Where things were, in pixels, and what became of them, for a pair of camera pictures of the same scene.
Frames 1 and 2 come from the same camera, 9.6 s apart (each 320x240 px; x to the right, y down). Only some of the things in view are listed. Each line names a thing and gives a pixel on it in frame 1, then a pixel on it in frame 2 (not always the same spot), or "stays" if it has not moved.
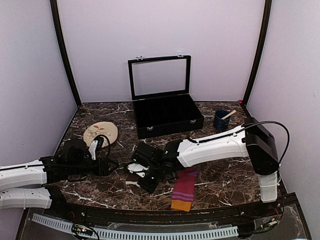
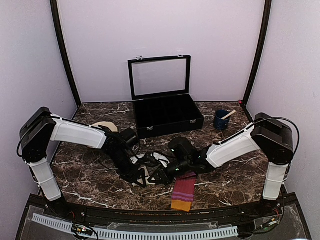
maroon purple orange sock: x=183 y=195 stays
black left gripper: x=103 y=171 → x=129 y=176
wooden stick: x=228 y=115 stays
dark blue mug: x=221 y=120 stays
